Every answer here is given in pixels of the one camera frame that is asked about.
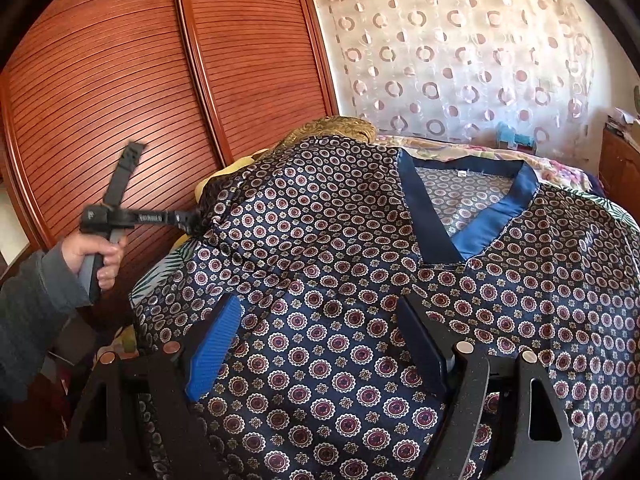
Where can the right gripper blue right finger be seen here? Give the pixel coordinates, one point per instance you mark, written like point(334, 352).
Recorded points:
point(428, 343)

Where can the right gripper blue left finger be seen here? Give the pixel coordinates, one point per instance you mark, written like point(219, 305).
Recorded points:
point(206, 346)

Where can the navy patterned satin pajama top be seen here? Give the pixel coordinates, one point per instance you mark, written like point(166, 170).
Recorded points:
point(320, 422)

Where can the left grey sleeve forearm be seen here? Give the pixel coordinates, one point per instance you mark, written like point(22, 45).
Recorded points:
point(35, 305)

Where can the person's left hand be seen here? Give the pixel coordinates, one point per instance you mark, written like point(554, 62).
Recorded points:
point(77, 246)

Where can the floral leaf print bedspread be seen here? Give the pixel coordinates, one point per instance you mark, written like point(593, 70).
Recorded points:
point(500, 152)

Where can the wooden slatted wardrobe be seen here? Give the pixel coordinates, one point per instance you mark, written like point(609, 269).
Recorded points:
point(202, 82)

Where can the teal tissue box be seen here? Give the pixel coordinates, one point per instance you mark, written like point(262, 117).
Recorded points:
point(508, 138)

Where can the olive patterned cushion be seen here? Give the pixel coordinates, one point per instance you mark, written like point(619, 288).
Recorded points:
point(351, 127)

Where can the wooden sideboard cabinet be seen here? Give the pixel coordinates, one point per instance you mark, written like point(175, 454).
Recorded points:
point(619, 171)

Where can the sheer circle-pattern curtain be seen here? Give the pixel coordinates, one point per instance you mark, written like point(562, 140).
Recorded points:
point(453, 70)

